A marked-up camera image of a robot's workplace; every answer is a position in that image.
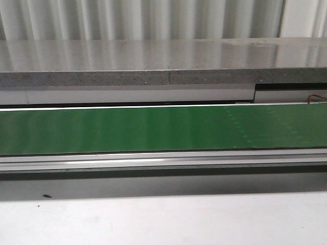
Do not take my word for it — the grey stone counter slab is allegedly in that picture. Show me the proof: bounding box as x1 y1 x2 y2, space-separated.
1 38 326 87

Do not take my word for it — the green conveyor belt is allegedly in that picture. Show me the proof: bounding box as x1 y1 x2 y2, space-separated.
1 104 326 156

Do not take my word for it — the white corrugated curtain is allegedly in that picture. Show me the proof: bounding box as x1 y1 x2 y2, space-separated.
1 1 326 40

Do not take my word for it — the red wire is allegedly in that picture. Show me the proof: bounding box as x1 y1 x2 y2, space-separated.
307 94 327 104

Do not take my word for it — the aluminium conveyor frame rail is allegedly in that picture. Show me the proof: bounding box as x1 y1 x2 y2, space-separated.
1 148 326 174

